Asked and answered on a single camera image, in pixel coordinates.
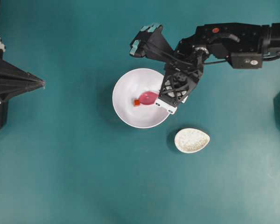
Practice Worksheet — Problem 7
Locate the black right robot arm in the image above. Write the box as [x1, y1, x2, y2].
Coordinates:
[129, 23, 280, 114]

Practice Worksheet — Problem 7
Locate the small red block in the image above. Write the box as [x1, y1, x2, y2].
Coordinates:
[134, 99, 140, 106]

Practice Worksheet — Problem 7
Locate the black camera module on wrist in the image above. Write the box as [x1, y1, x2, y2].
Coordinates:
[228, 52, 263, 69]

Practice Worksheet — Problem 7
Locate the pink spoon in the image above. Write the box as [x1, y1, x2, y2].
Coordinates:
[139, 91, 159, 105]

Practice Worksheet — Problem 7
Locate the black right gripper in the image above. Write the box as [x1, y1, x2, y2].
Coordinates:
[129, 23, 210, 114]

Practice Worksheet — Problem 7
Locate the large white bowl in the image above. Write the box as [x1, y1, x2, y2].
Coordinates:
[112, 68, 169, 128]

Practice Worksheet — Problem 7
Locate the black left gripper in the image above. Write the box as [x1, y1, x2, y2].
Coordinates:
[0, 38, 45, 129]

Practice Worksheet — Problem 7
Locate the speckled white egg-shaped dish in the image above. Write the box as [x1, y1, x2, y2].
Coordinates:
[174, 128, 210, 154]

